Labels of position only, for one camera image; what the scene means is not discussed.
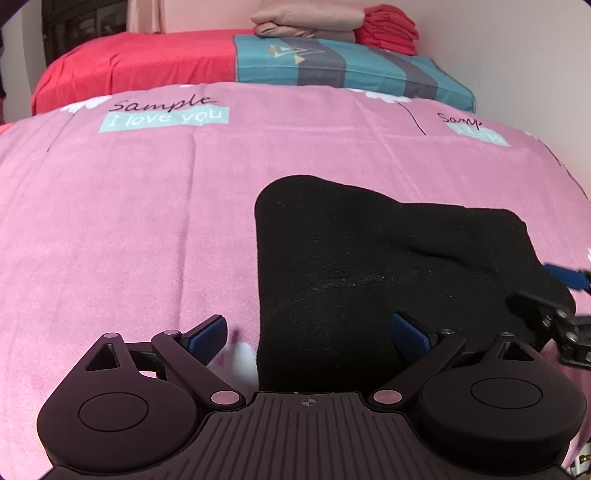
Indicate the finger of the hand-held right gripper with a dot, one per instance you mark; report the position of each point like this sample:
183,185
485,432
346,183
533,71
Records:
531,302
570,277

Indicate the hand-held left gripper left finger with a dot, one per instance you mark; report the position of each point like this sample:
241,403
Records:
208,340

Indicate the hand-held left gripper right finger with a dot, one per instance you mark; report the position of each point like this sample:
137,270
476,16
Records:
408,342

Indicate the black pants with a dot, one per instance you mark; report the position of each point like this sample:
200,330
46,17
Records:
369,258

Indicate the pink printed blanket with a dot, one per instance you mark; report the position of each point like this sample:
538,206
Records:
138,221

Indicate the teal grey striped pillow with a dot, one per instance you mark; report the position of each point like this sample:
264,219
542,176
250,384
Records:
351,69

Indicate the red terry bed cover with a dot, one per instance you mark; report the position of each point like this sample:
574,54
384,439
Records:
5,128

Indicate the folded red blanket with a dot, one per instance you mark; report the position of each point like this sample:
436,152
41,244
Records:
390,30

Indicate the pink curtain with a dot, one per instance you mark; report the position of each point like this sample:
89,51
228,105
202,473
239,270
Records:
145,16

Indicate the folded pink quilt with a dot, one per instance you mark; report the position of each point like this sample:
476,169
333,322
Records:
304,18

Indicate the dark cabinet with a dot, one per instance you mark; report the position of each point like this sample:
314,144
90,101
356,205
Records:
83,27

